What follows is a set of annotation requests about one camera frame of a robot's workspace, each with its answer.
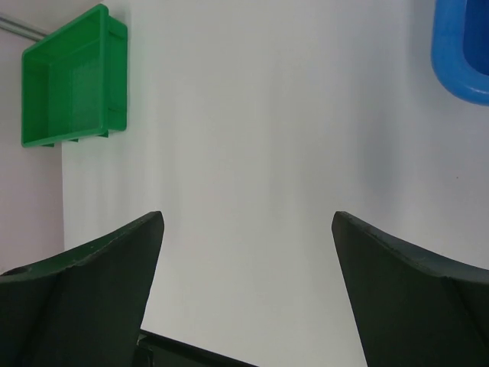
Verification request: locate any green plastic tray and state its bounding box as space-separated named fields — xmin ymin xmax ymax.
xmin=21 ymin=4 xmax=128 ymax=148

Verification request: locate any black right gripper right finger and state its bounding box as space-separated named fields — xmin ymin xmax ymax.
xmin=332 ymin=211 xmax=488 ymax=366

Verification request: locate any blue plastic bin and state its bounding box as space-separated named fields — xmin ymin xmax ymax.
xmin=431 ymin=0 xmax=488 ymax=106

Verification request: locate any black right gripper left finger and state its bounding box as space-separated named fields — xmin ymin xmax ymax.
xmin=1 ymin=211 xmax=164 ymax=366

